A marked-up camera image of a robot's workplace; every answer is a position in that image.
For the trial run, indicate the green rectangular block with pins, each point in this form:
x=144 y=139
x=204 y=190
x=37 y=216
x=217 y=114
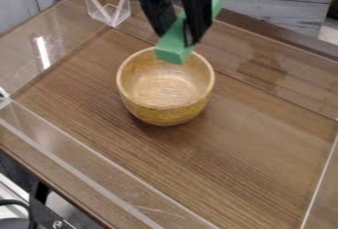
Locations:
x=172 y=49

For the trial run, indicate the brown wooden bowl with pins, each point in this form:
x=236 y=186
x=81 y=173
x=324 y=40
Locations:
x=165 y=94

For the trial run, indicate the clear acrylic tray wall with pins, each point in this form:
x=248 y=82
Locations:
x=106 y=190

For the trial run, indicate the black table leg bracket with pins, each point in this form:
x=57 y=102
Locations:
x=43 y=218

